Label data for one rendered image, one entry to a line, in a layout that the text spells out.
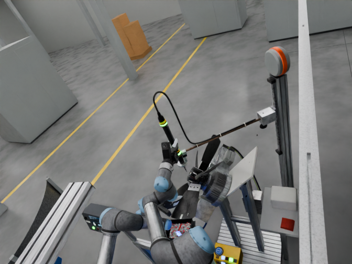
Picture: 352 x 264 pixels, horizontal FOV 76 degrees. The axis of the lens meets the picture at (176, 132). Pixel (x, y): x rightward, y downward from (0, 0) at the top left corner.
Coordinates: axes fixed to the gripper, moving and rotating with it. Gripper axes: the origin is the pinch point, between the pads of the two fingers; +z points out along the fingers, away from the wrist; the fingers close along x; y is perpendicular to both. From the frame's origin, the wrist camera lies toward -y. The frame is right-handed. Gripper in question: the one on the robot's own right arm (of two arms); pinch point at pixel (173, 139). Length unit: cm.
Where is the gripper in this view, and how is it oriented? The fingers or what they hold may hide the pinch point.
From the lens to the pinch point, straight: 141.5
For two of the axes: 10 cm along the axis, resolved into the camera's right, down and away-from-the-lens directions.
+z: 2.0, -6.5, 7.3
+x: 9.2, -1.3, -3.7
